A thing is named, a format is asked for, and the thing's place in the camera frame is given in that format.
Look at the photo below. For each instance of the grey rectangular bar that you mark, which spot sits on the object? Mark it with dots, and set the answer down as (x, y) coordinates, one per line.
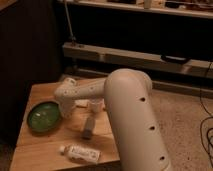
(88, 128)

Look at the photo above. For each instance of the white sponge block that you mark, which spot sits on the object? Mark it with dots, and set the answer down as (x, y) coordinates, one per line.
(82, 103)

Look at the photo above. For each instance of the white plastic bottle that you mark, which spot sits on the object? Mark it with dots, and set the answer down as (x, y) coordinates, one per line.
(79, 152)

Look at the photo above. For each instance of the black device on shelf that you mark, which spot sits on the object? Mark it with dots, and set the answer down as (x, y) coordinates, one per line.
(175, 59)

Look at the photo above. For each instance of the wooden shelf unit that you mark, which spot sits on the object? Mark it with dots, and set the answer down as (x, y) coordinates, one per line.
(129, 27)

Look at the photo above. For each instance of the metal stand pole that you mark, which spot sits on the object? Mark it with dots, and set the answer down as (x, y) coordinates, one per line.
(72, 37)

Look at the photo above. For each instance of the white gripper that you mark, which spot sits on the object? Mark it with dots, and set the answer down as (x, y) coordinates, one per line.
(66, 111)

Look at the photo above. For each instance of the clear plastic cup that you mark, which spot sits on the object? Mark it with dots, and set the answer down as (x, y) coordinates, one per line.
(95, 105)

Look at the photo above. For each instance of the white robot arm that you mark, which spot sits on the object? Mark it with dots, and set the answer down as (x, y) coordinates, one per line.
(133, 122)

